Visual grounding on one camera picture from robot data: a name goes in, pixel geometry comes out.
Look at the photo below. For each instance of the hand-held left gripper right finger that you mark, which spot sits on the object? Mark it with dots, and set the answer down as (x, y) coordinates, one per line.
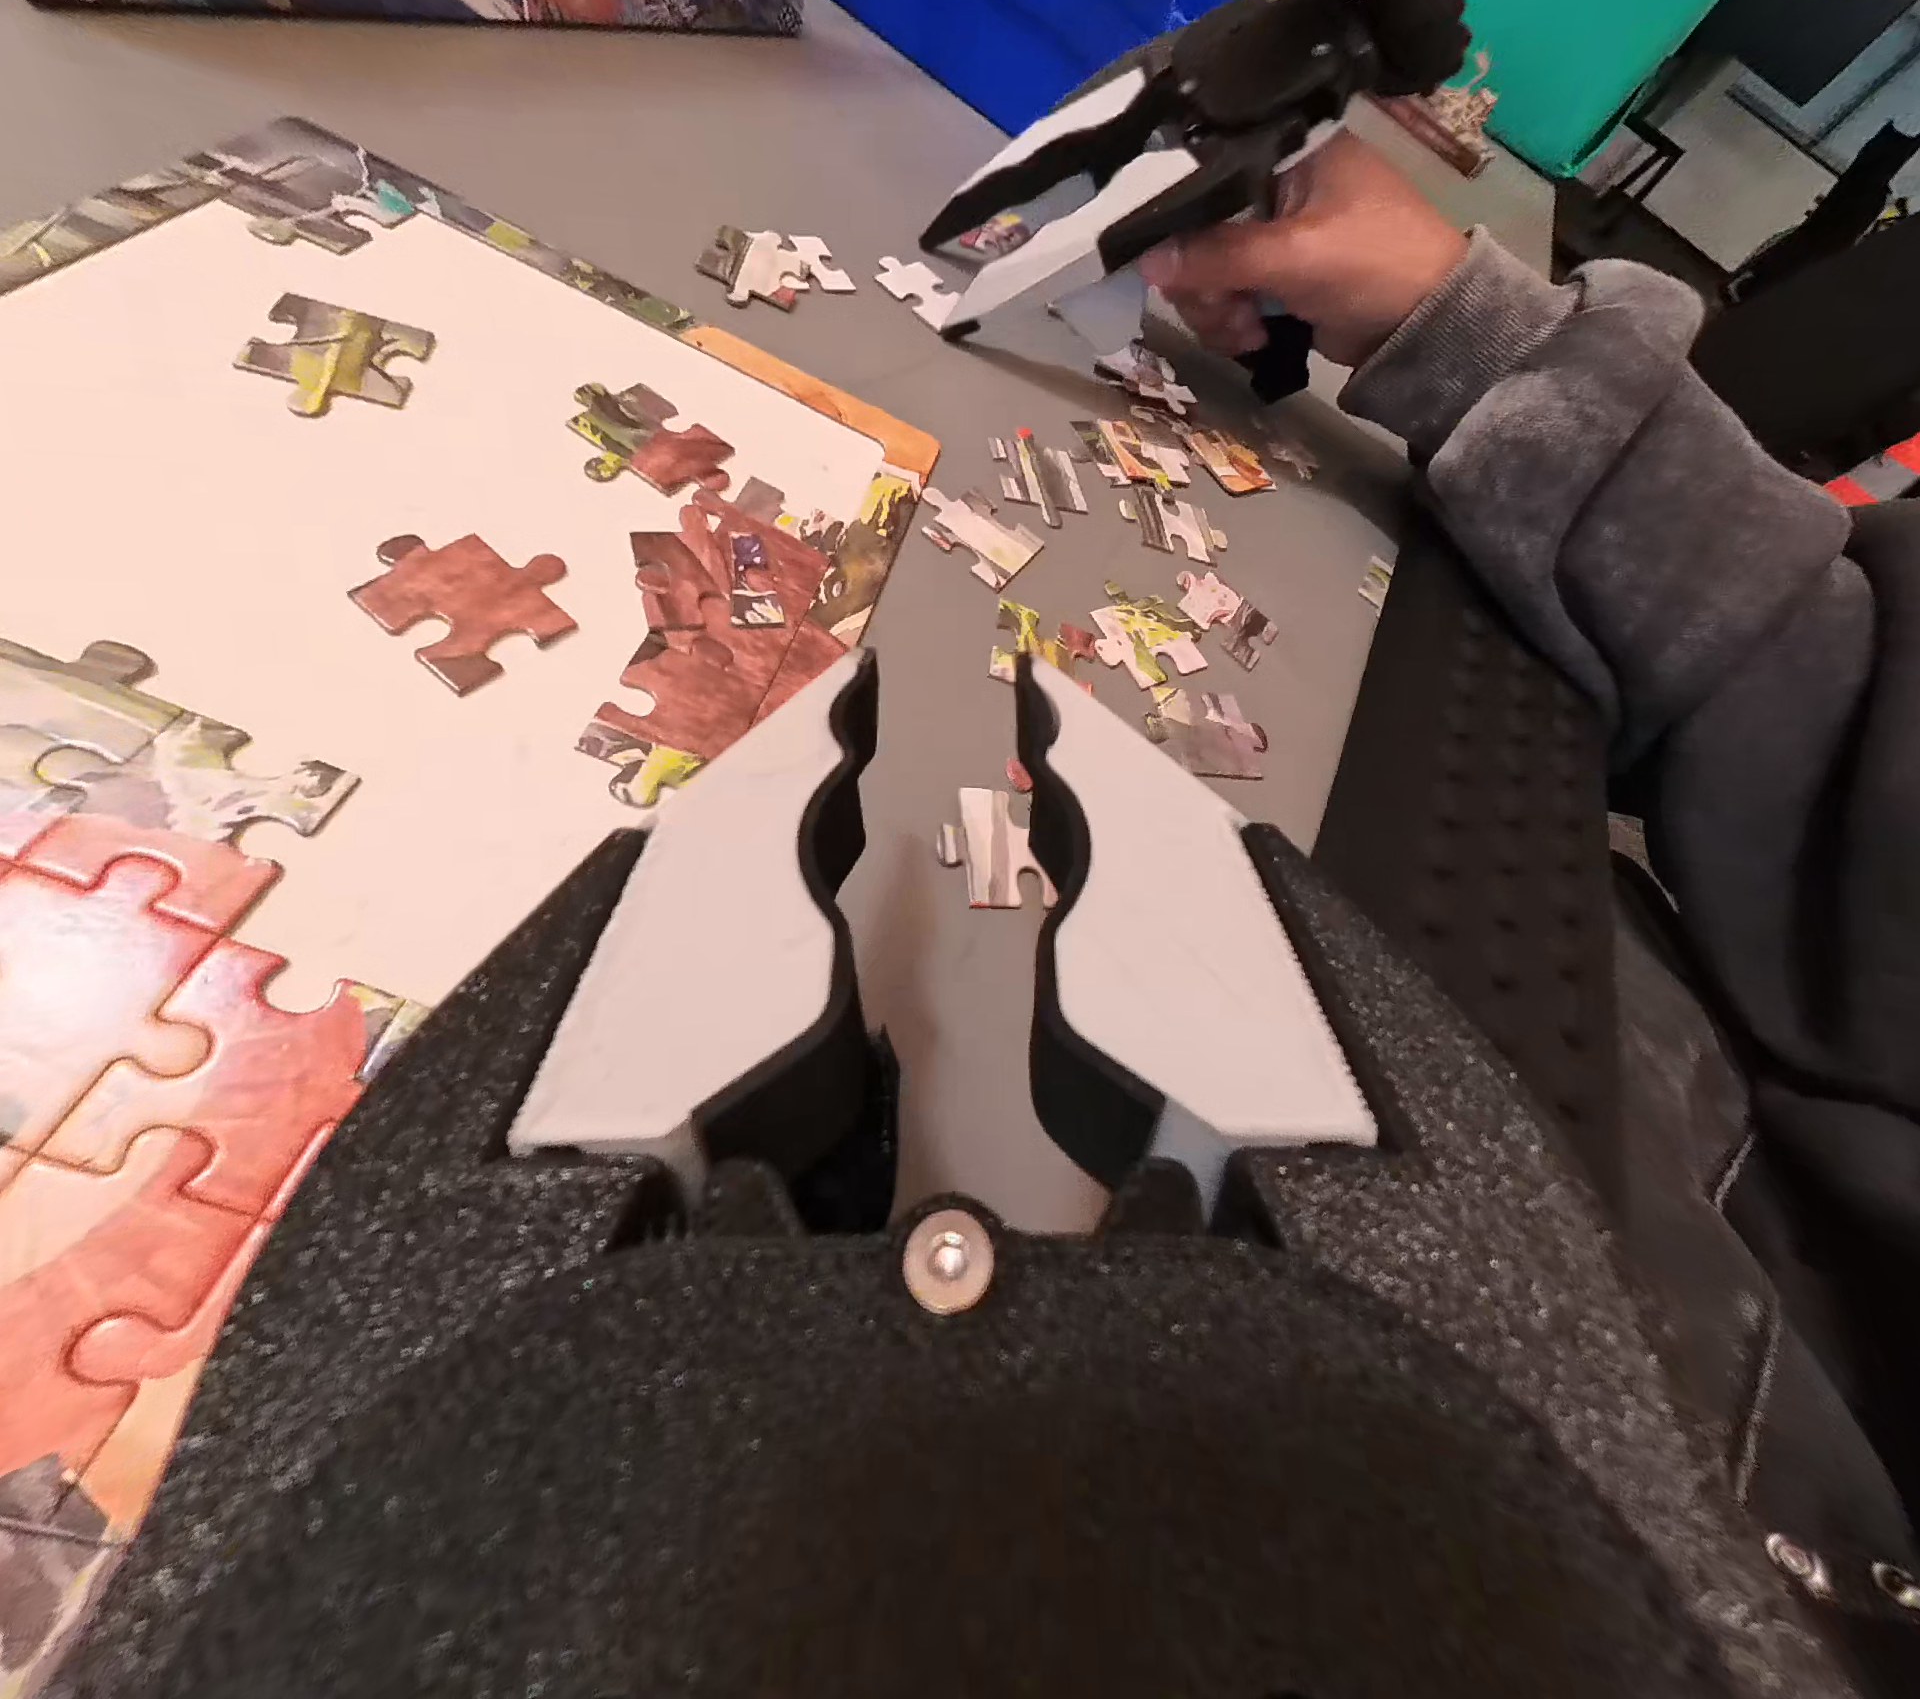
(1200, 980)

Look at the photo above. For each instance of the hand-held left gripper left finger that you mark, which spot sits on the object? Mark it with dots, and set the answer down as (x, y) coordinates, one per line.
(691, 980)

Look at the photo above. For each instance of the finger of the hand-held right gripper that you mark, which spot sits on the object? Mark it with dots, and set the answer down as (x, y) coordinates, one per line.
(1064, 133)
(1050, 259)

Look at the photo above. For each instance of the purple green foliage puzzle piece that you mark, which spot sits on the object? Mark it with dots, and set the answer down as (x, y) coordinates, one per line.
(992, 233)

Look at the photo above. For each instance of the white face-down puzzle piece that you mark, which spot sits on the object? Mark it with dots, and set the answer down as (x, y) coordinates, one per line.
(918, 289)

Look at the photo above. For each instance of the red-tipped grey striped puzzle piece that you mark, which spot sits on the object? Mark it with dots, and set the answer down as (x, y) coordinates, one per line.
(1042, 477)

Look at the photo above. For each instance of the grey white striped puzzle piece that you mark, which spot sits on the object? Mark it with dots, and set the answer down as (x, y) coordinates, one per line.
(991, 852)

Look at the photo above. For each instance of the pile of puzzle pieces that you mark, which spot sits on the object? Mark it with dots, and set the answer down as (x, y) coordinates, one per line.
(1140, 634)

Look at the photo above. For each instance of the brown trunk puzzle piece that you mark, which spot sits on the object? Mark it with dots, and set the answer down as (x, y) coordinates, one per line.
(704, 575)

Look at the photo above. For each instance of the assembled grey branch pieces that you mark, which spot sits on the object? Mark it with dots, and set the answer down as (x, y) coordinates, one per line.
(75, 724)

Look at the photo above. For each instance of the lion puzzle tray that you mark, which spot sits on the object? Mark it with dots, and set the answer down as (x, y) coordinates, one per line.
(180, 499)

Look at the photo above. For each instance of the green and grey puzzle piece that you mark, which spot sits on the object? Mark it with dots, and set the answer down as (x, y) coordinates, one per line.
(339, 357)

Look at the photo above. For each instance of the person's right forearm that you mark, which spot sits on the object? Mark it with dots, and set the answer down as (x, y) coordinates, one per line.
(1620, 469)

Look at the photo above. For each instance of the grey desk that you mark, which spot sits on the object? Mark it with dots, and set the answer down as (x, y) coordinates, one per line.
(675, 125)

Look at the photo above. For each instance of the person's right hand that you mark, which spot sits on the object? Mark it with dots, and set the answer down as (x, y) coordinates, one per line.
(1334, 245)

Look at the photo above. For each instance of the brown and green puzzle piece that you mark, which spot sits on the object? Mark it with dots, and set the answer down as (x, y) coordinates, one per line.
(661, 447)

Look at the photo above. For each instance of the reddish brown puzzle piece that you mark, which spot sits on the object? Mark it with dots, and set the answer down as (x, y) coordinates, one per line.
(465, 604)

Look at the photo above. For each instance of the white and green puzzle piece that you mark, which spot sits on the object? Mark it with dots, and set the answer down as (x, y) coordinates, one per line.
(254, 784)

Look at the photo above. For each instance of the assembled lion puzzle pieces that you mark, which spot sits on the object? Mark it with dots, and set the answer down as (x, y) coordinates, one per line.
(151, 1100)

